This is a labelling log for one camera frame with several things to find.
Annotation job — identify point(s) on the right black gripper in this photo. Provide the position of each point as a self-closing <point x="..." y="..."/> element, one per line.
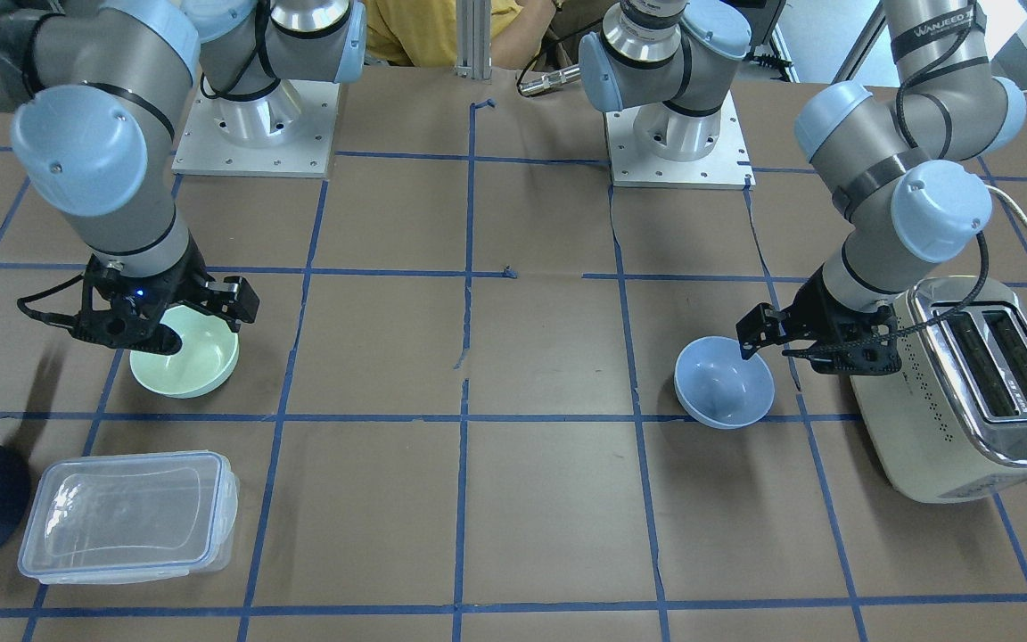
<point x="182" y="283"/>

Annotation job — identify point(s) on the green bowl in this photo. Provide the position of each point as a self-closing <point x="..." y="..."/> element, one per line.
<point x="210" y="352"/>

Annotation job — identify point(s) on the blue bowl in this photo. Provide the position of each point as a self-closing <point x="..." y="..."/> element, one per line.
<point x="719" y="388"/>

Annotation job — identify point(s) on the person in yellow shirt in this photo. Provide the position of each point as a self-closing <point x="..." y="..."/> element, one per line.
<point x="423" y="34"/>

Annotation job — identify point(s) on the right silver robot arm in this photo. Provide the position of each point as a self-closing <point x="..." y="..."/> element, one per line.
<point x="97" y="89"/>

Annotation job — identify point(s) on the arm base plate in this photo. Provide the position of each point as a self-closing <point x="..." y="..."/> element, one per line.
<point x="285" y="134"/>
<point x="653" y="147"/>

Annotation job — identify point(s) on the aluminium frame post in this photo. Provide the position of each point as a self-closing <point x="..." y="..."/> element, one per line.
<point x="473" y="23"/>

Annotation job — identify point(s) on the clear plastic food container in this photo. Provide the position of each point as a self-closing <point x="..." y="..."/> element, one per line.
<point x="113" y="520"/>

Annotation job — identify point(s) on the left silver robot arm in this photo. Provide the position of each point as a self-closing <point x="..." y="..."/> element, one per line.
<point x="894" y="169"/>

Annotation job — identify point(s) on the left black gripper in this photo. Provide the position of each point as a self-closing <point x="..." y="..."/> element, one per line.
<point x="812" y="314"/>

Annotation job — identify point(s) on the cream steel toaster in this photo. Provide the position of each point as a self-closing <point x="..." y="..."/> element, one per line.
<point x="951" y="424"/>

